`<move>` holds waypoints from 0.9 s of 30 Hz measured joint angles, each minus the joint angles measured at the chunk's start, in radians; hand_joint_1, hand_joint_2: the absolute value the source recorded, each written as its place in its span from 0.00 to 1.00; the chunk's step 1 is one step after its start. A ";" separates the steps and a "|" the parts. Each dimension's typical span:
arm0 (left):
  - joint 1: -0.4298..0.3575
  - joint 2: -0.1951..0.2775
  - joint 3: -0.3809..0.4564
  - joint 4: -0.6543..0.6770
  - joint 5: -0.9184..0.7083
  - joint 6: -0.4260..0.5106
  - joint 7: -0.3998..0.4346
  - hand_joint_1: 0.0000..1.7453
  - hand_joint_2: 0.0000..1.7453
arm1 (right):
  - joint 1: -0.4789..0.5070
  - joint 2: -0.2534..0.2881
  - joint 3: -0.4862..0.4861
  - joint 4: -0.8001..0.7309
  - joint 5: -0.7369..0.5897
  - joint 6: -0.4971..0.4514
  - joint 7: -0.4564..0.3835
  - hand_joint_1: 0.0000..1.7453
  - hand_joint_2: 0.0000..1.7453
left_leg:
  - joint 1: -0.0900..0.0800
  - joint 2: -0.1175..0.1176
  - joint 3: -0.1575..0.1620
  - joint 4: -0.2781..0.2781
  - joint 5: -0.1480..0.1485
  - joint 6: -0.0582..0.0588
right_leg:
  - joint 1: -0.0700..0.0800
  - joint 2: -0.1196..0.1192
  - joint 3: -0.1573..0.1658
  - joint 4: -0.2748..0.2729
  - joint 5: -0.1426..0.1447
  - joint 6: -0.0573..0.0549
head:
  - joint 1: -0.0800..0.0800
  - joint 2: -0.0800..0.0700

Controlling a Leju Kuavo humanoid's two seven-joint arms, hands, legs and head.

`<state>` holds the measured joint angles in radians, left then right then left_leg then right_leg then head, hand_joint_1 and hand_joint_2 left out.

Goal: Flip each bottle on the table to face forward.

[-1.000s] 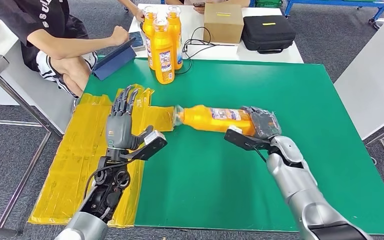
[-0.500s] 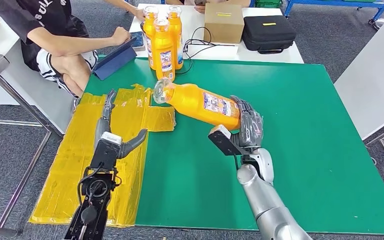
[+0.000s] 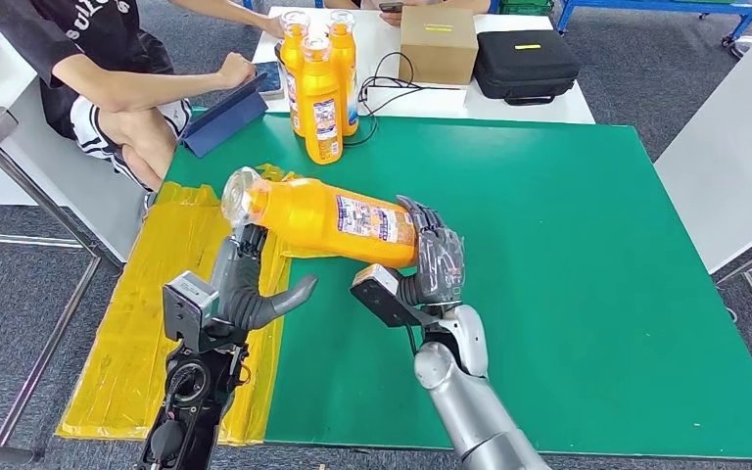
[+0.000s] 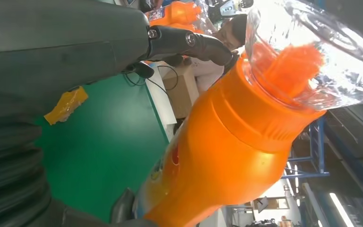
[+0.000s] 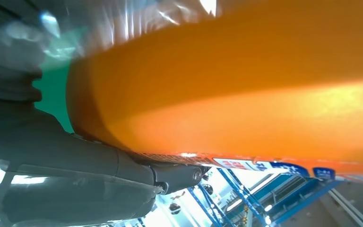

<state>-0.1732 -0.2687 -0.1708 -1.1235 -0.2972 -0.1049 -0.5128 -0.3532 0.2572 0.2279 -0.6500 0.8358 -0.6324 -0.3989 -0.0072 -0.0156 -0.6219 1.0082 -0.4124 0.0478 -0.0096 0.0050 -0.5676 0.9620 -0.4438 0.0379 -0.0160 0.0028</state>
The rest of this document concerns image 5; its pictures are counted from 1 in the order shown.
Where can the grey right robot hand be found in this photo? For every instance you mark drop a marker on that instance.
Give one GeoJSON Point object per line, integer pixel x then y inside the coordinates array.
{"type": "Point", "coordinates": [59, 175]}

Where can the green table mat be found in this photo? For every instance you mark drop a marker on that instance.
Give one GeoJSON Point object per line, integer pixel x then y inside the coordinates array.
{"type": "Point", "coordinates": [53, 94]}

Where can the blue metal shelving rack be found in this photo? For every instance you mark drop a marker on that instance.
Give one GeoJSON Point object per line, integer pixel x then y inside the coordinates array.
{"type": "Point", "coordinates": [241, 194]}

